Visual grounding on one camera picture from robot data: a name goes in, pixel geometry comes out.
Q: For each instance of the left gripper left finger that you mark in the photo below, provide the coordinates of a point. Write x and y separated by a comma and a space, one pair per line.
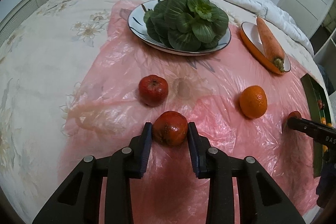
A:
77, 199

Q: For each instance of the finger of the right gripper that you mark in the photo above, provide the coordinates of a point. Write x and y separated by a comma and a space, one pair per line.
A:
310, 128

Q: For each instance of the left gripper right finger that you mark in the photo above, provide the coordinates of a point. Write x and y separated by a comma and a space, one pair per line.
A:
261, 200

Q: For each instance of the large tangerine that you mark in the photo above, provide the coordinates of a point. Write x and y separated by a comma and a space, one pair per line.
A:
253, 102

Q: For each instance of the small red fruit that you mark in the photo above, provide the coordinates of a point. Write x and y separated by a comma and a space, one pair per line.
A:
153, 90
170, 128

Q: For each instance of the green tray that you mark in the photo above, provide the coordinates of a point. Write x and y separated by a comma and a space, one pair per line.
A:
314, 92

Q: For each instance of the carrot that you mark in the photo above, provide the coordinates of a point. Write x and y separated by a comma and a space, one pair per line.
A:
272, 48

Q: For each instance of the orange rimmed plate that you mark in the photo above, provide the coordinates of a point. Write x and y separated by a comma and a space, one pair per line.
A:
251, 39

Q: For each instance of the pink plastic sheet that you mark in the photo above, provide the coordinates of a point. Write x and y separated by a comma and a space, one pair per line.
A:
106, 111

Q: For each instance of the floral bed sheet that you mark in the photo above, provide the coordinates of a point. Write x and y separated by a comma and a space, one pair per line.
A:
41, 63

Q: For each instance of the green leafy cabbage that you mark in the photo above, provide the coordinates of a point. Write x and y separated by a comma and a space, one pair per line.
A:
186, 25

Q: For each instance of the white patterned plate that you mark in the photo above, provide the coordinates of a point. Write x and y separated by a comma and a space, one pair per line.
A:
138, 27

